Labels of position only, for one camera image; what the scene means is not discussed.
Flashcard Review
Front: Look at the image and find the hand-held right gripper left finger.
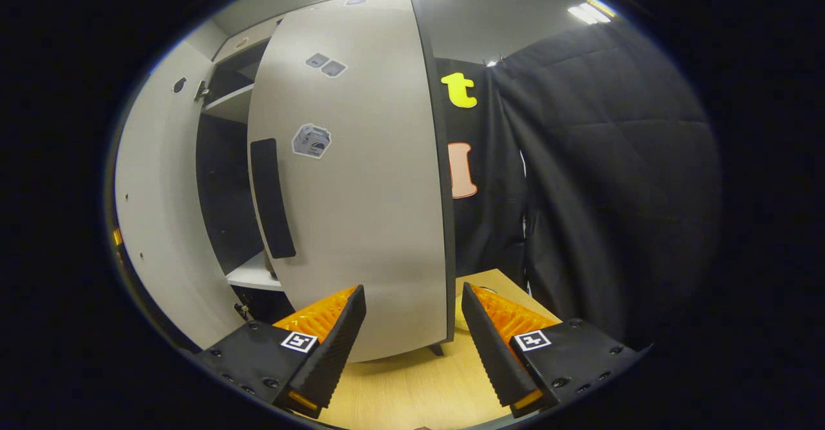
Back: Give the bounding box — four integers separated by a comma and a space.
194, 286, 367, 419

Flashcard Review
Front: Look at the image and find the white shoe cabinet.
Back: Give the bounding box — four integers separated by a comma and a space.
195, 14, 447, 357

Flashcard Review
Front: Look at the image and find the dark quilted cloth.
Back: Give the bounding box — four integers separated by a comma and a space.
490, 23, 721, 348

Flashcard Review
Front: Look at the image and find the black backdrop cloth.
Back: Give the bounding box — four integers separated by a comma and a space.
435, 56, 529, 289

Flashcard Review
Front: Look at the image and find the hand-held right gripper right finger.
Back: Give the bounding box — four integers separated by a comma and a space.
460, 282, 649, 419

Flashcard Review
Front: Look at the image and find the white shoe cabinet door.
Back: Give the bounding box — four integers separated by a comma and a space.
248, 0, 456, 363
115, 40, 268, 350

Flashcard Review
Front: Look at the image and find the ceiling light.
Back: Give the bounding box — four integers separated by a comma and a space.
567, 0, 617, 25

